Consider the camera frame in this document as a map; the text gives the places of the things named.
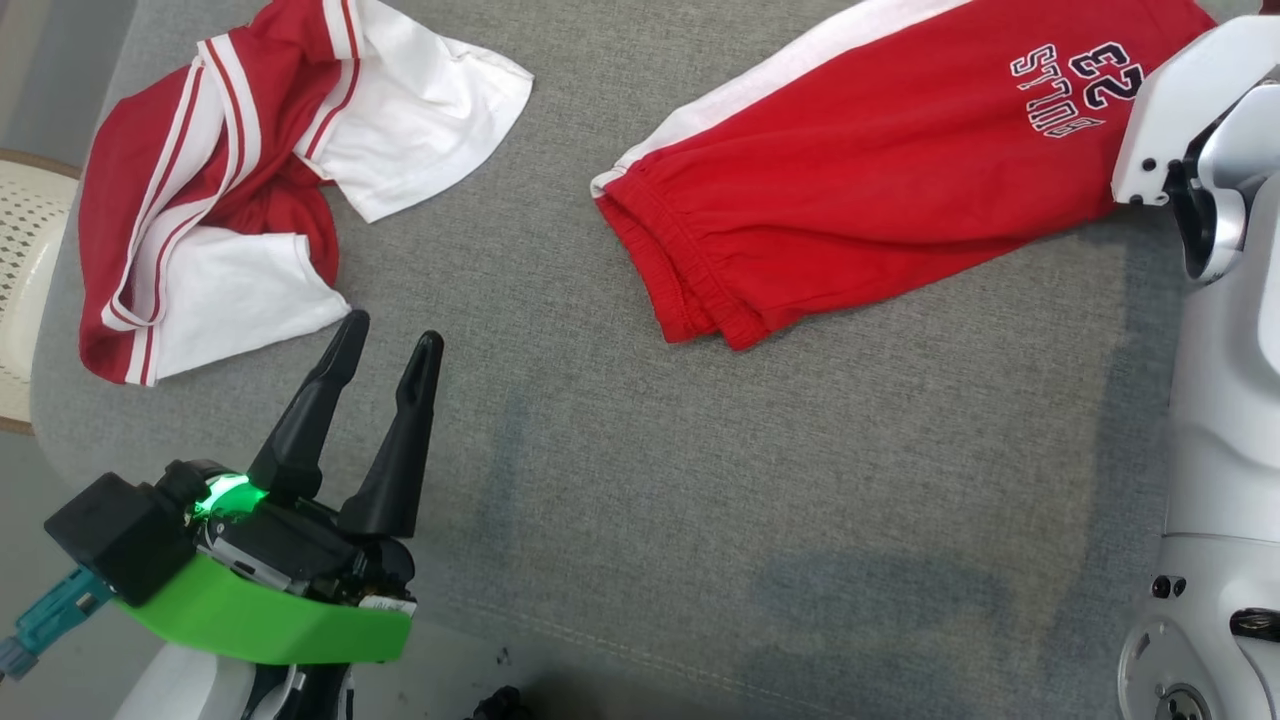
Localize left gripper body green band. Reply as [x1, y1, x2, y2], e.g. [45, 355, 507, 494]
[115, 457, 417, 666]

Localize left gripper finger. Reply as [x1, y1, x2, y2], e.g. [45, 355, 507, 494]
[247, 309, 372, 504]
[339, 330, 446, 539]

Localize teal left camera connector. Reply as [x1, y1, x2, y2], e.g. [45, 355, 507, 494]
[0, 565, 113, 683]

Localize red and white striped shirt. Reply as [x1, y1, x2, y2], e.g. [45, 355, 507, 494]
[78, 0, 535, 388]

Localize red pants with white stripe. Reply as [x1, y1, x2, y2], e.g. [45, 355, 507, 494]
[590, 0, 1221, 351]

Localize white woven laundry basket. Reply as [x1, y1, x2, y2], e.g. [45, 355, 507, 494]
[0, 150, 83, 436]

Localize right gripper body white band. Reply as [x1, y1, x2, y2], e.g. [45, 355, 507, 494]
[1110, 14, 1280, 207]

